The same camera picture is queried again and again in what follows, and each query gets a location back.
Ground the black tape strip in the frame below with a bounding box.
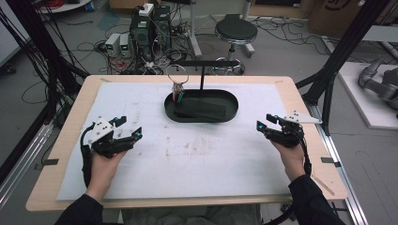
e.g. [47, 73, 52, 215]
[41, 157, 60, 167]
[320, 157, 343, 169]

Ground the person's right hand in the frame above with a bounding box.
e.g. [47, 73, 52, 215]
[270, 140, 307, 183]

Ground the cardboard box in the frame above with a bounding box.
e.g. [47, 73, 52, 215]
[308, 0, 364, 39]

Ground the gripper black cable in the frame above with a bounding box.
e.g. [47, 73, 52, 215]
[79, 122, 96, 188]
[294, 125, 314, 178]

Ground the person's left hand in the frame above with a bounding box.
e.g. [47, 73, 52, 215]
[85, 150, 130, 195]

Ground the bundle of black cables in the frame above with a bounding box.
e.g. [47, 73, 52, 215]
[0, 0, 90, 104]

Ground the metal key ring with keys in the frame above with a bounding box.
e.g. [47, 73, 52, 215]
[165, 64, 190, 104]

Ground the black round stool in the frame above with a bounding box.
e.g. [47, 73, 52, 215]
[214, 13, 259, 76]

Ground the white table mat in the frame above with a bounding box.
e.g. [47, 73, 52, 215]
[55, 82, 294, 202]

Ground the black oval tray with hanger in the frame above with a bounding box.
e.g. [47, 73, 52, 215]
[163, 60, 240, 124]

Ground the aluminium rail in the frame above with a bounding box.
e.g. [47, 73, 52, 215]
[308, 102, 370, 225]
[0, 121, 54, 208]

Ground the white power supply unit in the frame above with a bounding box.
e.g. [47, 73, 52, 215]
[104, 32, 122, 58]
[118, 33, 132, 58]

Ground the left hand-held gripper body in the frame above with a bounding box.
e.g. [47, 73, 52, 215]
[88, 115, 137, 159]

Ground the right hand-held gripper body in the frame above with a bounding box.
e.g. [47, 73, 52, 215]
[264, 110, 324, 149]

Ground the black computer tower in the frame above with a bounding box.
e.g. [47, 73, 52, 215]
[153, 4, 172, 51]
[130, 12, 155, 61]

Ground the white floor board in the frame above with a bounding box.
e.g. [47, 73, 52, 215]
[337, 61, 398, 130]

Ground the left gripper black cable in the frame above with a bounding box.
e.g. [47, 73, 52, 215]
[79, 122, 96, 188]

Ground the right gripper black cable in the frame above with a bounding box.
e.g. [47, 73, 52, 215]
[294, 125, 314, 178]

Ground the black frame post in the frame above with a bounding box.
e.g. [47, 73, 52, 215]
[295, 0, 396, 136]

